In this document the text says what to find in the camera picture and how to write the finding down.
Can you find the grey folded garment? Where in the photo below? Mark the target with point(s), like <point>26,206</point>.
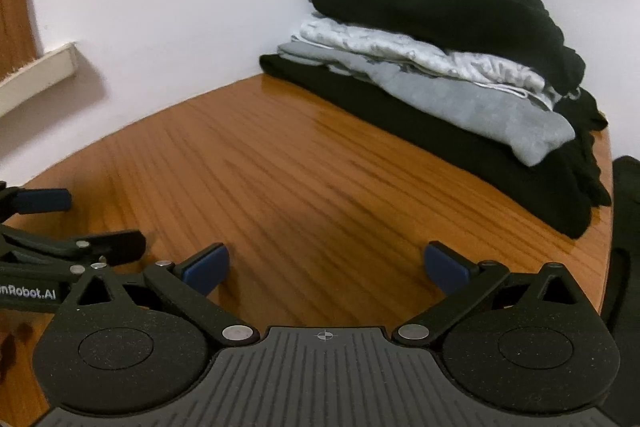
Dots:
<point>465,112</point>

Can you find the dark cloth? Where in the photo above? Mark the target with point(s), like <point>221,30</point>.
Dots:
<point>625,257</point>

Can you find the black folded garment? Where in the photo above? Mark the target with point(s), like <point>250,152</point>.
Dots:
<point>500,167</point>

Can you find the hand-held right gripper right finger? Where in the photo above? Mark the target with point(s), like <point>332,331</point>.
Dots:
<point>445,269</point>

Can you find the white window sill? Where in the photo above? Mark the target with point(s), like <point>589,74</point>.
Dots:
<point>40,72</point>

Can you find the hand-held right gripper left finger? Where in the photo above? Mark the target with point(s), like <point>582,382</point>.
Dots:
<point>207,269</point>

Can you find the black fleece garment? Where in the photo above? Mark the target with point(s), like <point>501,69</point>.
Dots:
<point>450,7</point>

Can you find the white patterned folded garment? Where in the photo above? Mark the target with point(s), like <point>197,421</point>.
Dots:
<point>380,42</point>

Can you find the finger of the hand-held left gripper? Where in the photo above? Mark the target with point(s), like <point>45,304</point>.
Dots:
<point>45,201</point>
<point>115,244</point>

